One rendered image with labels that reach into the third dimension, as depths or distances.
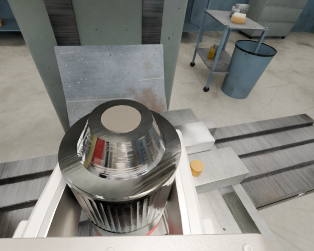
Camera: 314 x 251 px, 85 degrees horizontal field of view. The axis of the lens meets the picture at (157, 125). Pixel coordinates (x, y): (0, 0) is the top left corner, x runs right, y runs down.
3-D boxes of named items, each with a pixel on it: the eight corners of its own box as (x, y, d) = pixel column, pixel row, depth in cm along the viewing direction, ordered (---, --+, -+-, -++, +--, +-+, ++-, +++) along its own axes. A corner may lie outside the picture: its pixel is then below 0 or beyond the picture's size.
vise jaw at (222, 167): (240, 183, 32) (250, 172, 30) (166, 203, 29) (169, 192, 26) (224, 157, 36) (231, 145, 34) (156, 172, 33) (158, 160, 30)
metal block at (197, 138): (206, 159, 35) (215, 140, 31) (179, 165, 33) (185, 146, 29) (195, 140, 38) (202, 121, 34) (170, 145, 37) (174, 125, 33)
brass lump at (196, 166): (203, 175, 28) (206, 170, 27) (191, 178, 28) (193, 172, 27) (197, 164, 30) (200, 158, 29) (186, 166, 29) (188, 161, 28)
